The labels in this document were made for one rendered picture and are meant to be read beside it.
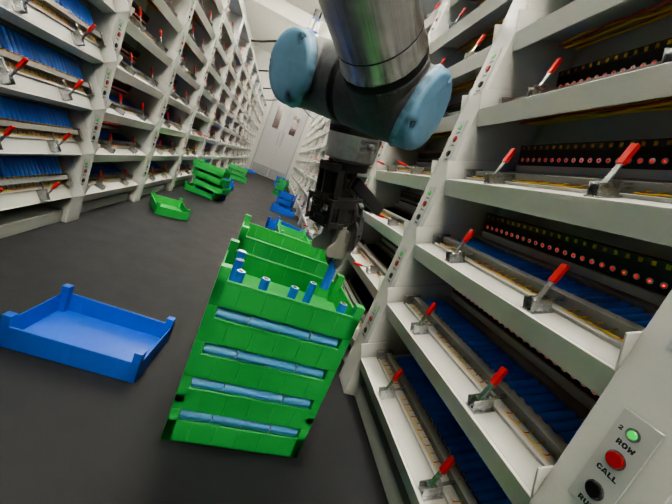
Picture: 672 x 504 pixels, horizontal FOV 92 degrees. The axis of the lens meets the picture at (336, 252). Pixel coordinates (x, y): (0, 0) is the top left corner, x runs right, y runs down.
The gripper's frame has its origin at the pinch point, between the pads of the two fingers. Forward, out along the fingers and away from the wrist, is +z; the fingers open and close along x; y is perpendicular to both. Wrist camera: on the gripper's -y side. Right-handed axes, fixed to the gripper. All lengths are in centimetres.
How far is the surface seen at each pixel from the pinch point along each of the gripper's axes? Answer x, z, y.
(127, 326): -47, 40, 30
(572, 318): 37.6, -5.8, -15.5
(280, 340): 0.3, 16.5, 10.9
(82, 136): -130, 1, 30
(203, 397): -4.9, 30.1, 23.8
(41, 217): -120, 32, 46
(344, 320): 5.8, 11.2, -0.4
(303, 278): -14.4, 12.6, -4.1
